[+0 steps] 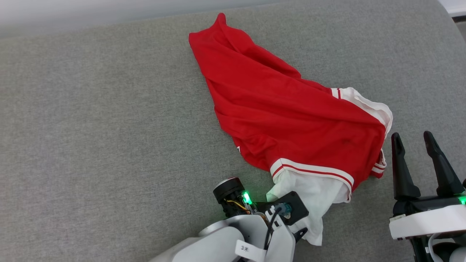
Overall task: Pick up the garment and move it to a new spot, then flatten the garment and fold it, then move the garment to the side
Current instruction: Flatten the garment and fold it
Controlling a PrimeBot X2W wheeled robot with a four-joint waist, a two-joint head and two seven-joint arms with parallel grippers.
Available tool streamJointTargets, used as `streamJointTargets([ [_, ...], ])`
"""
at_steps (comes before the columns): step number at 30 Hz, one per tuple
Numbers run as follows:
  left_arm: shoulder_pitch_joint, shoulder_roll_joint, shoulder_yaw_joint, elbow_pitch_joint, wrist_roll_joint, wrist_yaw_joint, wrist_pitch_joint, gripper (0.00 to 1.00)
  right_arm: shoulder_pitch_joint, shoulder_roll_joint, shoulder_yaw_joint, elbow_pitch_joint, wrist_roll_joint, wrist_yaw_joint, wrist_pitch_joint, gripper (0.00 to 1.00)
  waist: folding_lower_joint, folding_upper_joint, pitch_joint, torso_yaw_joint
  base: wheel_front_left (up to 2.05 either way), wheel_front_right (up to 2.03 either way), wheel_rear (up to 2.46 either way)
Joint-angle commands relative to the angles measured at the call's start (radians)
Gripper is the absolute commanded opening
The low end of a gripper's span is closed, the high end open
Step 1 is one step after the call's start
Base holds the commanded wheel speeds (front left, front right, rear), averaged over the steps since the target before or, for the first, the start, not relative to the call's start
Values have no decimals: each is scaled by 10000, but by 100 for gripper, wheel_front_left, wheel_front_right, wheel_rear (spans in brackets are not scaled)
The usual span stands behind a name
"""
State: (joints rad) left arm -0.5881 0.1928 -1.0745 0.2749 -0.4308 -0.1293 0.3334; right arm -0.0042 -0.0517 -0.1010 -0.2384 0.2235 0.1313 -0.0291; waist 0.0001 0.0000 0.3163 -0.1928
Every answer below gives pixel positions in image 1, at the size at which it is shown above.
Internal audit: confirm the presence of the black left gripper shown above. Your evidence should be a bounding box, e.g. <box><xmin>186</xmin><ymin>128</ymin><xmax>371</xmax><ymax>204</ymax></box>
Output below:
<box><xmin>254</xmin><ymin>191</ymin><xmax>310</xmax><ymax>227</ymax></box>

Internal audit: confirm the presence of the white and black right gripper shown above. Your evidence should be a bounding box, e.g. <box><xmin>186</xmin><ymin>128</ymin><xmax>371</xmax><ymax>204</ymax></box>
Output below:
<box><xmin>388</xmin><ymin>131</ymin><xmax>466</xmax><ymax>241</ymax></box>

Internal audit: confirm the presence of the red and white jersey garment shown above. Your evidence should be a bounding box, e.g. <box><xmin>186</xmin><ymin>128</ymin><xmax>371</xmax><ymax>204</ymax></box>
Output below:
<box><xmin>188</xmin><ymin>13</ymin><xmax>394</xmax><ymax>246</ymax></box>

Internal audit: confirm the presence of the white paper label tag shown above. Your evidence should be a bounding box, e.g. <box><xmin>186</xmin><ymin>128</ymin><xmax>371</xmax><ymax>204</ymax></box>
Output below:
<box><xmin>234</xmin><ymin>239</ymin><xmax>266</xmax><ymax>262</ymax></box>

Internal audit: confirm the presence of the thin black cable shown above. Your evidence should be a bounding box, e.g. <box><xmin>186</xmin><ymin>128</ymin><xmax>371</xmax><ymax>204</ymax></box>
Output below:
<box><xmin>264</xmin><ymin>206</ymin><xmax>283</xmax><ymax>251</ymax></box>

